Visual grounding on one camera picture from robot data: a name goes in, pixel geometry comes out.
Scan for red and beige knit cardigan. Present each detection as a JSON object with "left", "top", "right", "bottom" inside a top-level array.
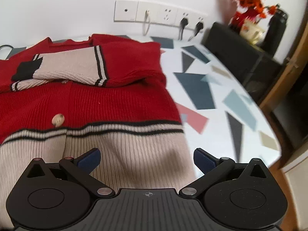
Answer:
[{"left": 1, "top": 34, "right": 195, "bottom": 228}]

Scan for geometric patterned tablecloth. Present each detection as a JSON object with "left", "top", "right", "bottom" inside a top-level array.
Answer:
[{"left": 156, "top": 40, "right": 281, "bottom": 177}]

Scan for black speaker cabinet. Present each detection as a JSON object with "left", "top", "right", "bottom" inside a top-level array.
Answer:
[{"left": 203, "top": 22, "right": 285, "bottom": 104}]

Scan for floral ceramic mug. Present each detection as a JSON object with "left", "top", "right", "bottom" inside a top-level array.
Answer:
[{"left": 240, "top": 19, "right": 265, "bottom": 45}]

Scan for black power plug right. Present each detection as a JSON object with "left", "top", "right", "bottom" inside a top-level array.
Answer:
[{"left": 188, "top": 21, "right": 204, "bottom": 41}]

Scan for black power plug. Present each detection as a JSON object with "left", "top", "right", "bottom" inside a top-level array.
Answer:
[
  {"left": 188, "top": 21, "right": 204, "bottom": 41},
  {"left": 178, "top": 17, "right": 188, "bottom": 41}
]

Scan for black power plug left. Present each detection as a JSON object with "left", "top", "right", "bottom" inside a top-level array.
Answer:
[{"left": 178, "top": 17, "right": 188, "bottom": 41}]

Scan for white double power socket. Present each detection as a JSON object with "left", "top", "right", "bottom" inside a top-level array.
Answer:
[{"left": 174, "top": 8, "right": 208, "bottom": 30}]

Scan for black thermos bottle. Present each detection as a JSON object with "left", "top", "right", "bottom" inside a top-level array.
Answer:
[{"left": 261, "top": 9, "right": 288, "bottom": 57}]

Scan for white power socket plate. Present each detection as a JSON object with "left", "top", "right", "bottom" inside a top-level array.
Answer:
[{"left": 156, "top": 5, "right": 177, "bottom": 26}]

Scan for white network socket plate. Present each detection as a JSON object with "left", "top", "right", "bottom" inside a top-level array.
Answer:
[{"left": 135, "top": 0, "right": 160, "bottom": 24}]

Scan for orange flowers in red vase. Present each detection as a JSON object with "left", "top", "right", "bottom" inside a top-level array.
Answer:
[{"left": 230, "top": 0, "right": 280, "bottom": 33}]

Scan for wooden door frame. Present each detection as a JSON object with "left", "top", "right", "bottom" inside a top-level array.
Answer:
[{"left": 259, "top": 24, "right": 307, "bottom": 113}]

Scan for white blank wall plate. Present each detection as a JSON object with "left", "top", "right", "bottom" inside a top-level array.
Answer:
[{"left": 114, "top": 0, "right": 138, "bottom": 22}]

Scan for white network cable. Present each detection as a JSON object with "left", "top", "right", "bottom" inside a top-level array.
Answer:
[{"left": 143, "top": 10, "right": 151, "bottom": 36}]

